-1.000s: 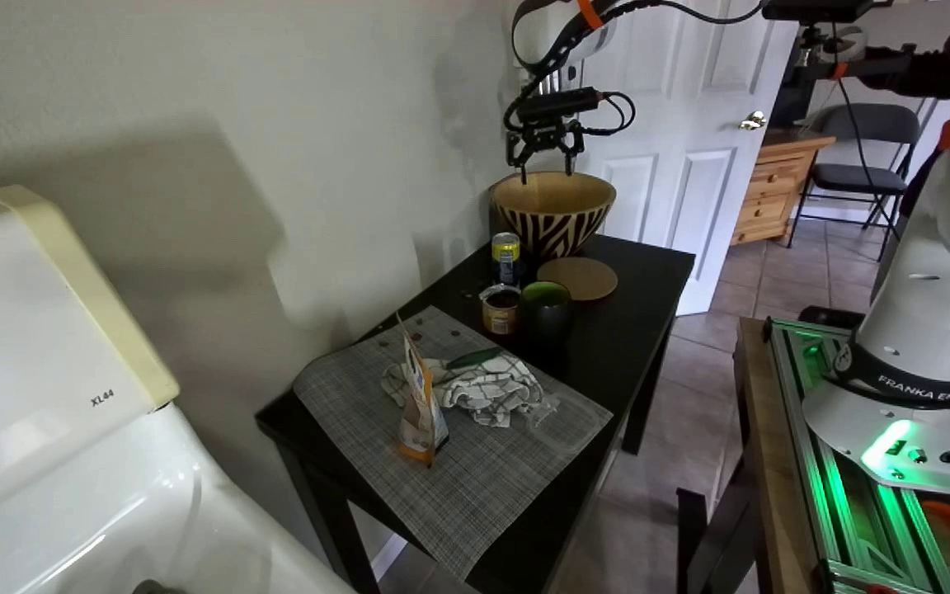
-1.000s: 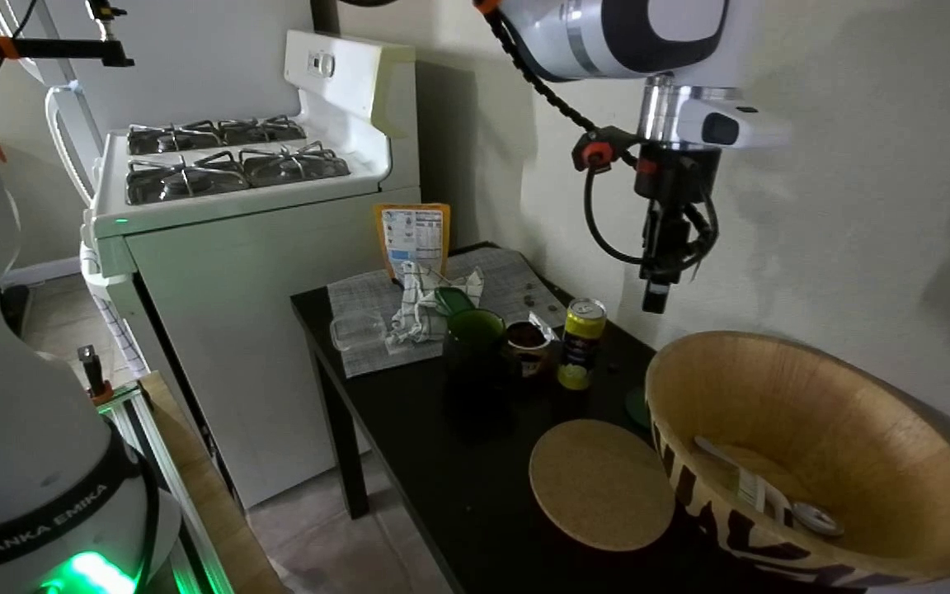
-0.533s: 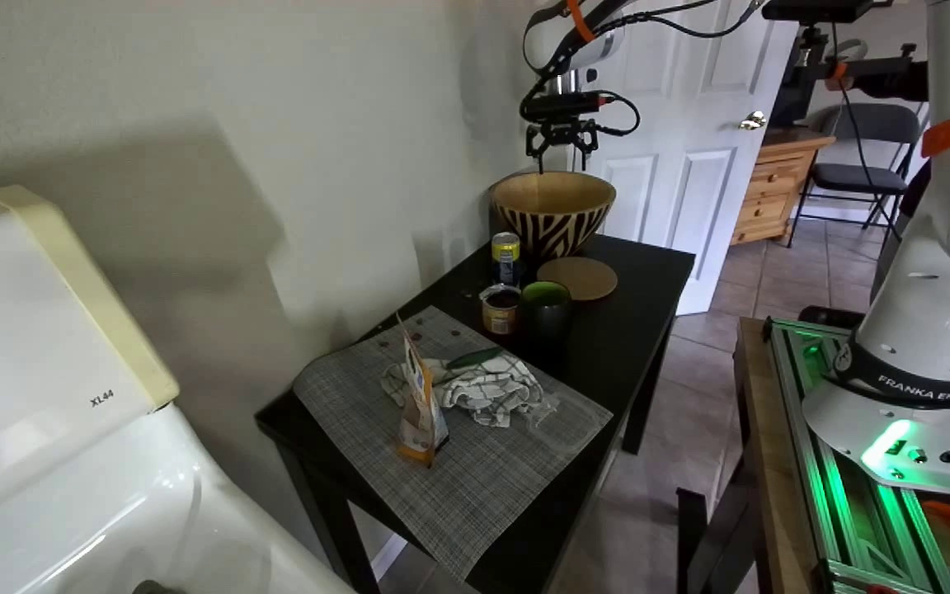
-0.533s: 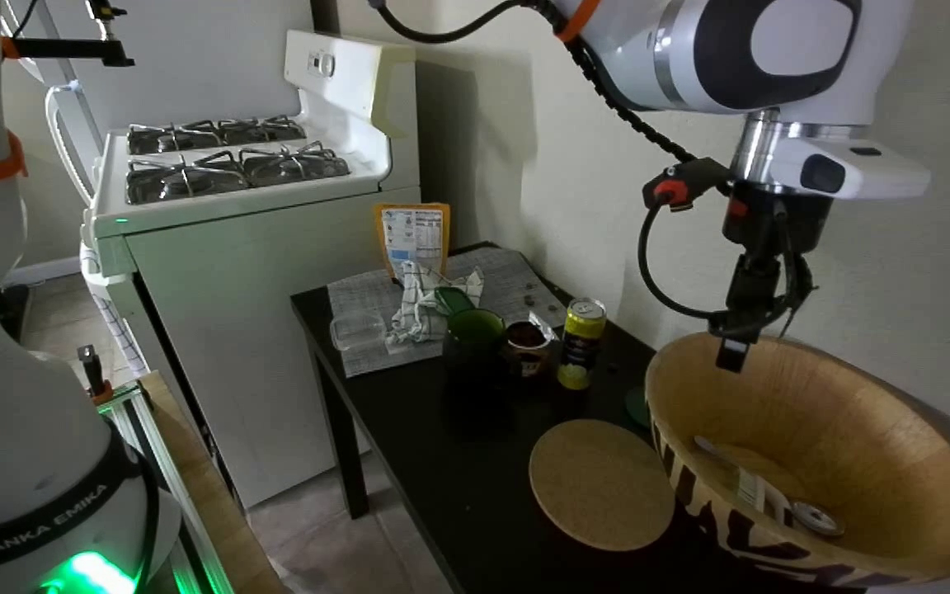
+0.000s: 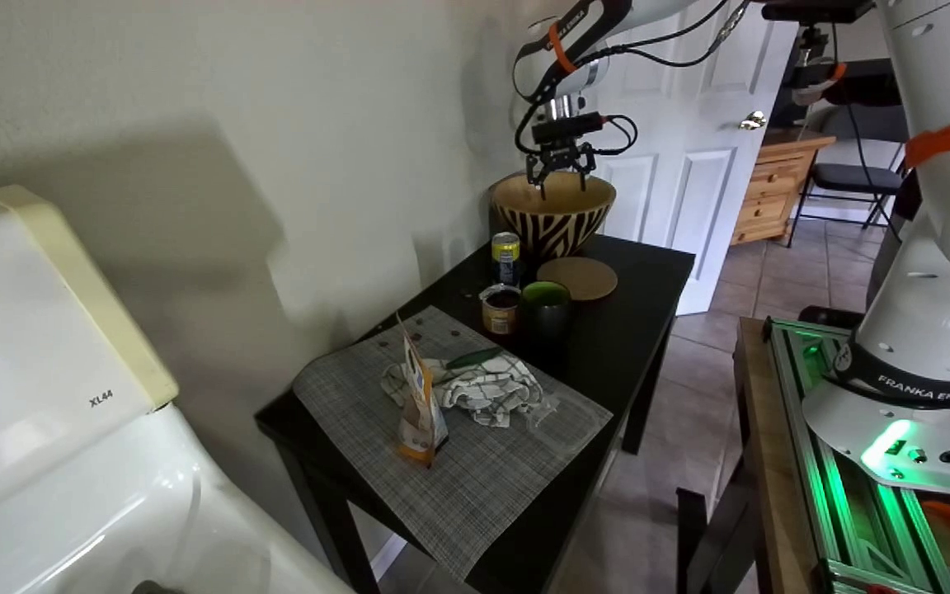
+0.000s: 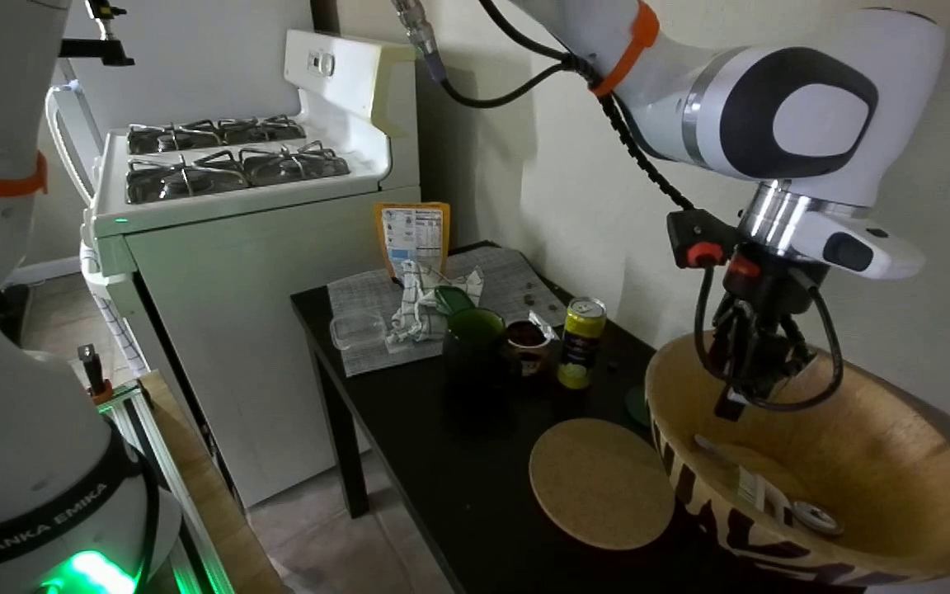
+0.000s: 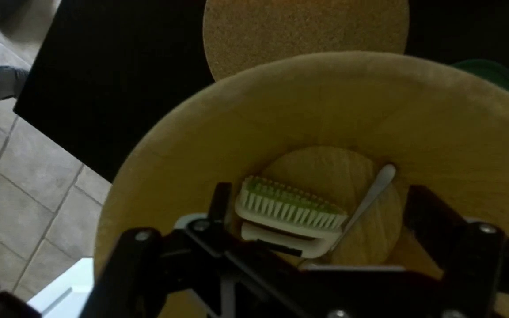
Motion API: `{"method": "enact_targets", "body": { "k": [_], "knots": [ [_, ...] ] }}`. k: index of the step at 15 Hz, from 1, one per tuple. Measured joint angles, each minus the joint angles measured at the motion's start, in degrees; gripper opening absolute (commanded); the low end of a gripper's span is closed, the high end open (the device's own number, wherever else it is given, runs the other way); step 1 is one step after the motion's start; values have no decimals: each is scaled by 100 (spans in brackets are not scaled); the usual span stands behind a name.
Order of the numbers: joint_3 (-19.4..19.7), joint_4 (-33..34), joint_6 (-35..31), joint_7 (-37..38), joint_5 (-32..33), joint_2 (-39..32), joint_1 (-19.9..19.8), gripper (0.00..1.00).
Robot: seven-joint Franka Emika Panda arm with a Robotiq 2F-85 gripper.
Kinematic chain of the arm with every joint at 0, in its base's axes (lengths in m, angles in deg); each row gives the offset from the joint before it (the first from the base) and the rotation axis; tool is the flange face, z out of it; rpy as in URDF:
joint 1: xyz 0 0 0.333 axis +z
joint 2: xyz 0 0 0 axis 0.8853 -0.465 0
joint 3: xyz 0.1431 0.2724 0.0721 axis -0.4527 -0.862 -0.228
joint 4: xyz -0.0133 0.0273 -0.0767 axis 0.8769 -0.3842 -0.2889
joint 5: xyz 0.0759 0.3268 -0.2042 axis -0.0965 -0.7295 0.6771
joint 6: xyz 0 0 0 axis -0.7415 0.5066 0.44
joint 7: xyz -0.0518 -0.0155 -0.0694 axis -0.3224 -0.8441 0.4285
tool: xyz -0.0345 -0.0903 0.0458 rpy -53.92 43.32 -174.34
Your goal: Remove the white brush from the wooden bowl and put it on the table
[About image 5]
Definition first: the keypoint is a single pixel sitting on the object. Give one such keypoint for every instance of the wooden dresser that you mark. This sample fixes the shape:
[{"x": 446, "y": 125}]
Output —
[{"x": 777, "y": 185}]

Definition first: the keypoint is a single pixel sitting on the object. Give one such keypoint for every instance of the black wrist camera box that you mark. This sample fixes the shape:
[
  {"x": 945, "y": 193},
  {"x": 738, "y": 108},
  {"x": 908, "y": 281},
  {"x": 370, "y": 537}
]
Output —
[{"x": 568, "y": 125}]

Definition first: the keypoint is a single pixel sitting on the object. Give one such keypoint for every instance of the round wooden coaster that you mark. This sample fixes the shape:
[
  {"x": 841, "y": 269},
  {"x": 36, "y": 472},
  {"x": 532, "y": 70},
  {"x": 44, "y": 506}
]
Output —
[{"x": 579, "y": 279}]

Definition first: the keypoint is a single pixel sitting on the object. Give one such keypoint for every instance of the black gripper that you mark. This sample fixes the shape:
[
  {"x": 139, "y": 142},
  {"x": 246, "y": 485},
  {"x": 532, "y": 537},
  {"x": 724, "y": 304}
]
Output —
[{"x": 567, "y": 149}]

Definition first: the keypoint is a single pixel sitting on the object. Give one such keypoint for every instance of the grey woven placemat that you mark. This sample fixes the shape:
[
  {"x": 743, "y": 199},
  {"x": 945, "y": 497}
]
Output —
[{"x": 477, "y": 484}]

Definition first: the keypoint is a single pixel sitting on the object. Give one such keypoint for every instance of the white gas stove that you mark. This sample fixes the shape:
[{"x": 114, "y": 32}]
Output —
[{"x": 48, "y": 439}]

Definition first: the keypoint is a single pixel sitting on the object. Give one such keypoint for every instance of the yellow drink can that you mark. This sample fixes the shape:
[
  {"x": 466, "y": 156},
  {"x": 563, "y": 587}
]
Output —
[{"x": 506, "y": 258}]

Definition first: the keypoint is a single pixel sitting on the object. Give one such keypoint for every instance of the orange paper packet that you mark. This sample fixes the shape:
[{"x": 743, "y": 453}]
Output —
[{"x": 425, "y": 406}]

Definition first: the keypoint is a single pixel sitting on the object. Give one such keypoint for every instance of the white panel door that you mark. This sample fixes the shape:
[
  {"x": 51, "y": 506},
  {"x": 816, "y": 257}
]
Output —
[{"x": 709, "y": 142}]

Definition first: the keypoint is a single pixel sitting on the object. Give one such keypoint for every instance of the black folding chair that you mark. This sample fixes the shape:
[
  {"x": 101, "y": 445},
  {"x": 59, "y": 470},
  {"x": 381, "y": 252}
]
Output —
[{"x": 855, "y": 175}]

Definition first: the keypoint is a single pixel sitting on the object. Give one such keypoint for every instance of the small dark jar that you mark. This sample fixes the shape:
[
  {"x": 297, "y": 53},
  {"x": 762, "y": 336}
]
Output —
[{"x": 499, "y": 312}]

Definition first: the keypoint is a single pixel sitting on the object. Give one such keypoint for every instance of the wooden zebra pattern bowl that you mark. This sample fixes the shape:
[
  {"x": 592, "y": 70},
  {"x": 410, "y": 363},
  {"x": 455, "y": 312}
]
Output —
[{"x": 554, "y": 220}]

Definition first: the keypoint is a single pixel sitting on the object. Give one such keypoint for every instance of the dark green cup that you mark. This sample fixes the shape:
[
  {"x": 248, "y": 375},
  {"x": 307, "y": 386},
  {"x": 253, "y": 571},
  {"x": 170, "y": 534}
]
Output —
[{"x": 545, "y": 315}]

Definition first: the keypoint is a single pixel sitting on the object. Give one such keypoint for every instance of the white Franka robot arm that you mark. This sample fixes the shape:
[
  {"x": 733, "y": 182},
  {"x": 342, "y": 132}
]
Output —
[{"x": 940, "y": 275}]

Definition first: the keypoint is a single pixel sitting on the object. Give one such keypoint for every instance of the black side table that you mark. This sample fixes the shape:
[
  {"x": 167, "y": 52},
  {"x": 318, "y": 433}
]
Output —
[{"x": 618, "y": 317}]

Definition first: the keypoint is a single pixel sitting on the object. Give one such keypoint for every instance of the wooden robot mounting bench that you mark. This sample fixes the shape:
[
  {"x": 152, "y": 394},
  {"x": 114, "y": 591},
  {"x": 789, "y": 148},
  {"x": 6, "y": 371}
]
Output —
[{"x": 793, "y": 472}]

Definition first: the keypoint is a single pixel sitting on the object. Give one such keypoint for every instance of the small green plastic utensil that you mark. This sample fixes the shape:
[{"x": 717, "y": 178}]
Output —
[{"x": 473, "y": 357}]

